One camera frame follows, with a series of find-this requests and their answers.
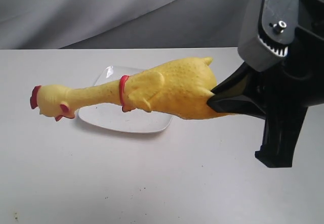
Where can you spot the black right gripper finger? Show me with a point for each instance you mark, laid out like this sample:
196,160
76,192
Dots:
235,78
236,104

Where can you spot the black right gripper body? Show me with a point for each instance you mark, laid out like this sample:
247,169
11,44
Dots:
291,86

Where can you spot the yellow rubber chicken toy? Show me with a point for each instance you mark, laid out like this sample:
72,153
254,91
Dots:
179,87

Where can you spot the white square plate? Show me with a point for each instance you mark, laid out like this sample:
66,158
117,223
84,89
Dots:
111,117

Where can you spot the grey backdrop cloth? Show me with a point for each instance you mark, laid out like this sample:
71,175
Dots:
120,24

